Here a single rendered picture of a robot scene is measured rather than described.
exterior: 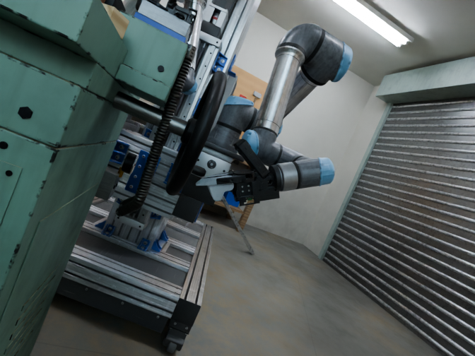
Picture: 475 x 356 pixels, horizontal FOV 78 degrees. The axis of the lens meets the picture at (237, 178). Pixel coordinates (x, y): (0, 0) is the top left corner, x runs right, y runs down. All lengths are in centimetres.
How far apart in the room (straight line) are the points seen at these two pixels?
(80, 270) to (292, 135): 361
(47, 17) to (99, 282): 102
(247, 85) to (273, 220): 199
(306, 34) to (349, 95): 393
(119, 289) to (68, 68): 93
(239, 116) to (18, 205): 92
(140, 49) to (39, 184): 30
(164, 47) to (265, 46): 376
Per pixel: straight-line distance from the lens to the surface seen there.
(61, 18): 40
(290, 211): 459
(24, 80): 48
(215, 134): 124
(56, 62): 49
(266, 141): 82
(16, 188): 49
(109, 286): 127
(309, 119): 453
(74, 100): 46
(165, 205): 125
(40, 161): 47
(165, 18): 65
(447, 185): 352
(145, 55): 62
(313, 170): 78
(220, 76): 59
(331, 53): 103
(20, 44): 51
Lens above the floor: 79
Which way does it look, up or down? 3 degrees down
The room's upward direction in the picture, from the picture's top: 23 degrees clockwise
